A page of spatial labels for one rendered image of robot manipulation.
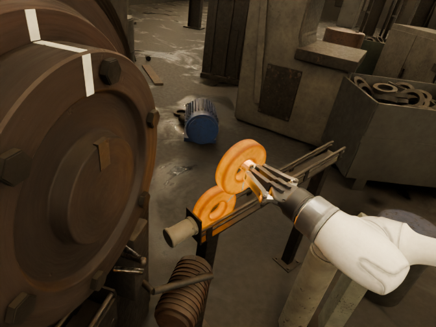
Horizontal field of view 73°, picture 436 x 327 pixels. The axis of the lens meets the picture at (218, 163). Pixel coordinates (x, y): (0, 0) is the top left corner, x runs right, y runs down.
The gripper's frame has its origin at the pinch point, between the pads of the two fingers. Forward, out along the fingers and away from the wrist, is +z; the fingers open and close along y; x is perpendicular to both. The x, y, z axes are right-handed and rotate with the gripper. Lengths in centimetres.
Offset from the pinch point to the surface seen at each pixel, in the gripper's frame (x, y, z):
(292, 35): -2, 183, 127
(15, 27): 35, -46, -12
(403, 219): -48, 98, -29
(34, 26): 35, -45, -11
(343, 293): -58, 43, -31
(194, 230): -24.2, -9.5, 4.1
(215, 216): -25.2, 0.2, 6.0
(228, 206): -22.1, 4.3, 5.1
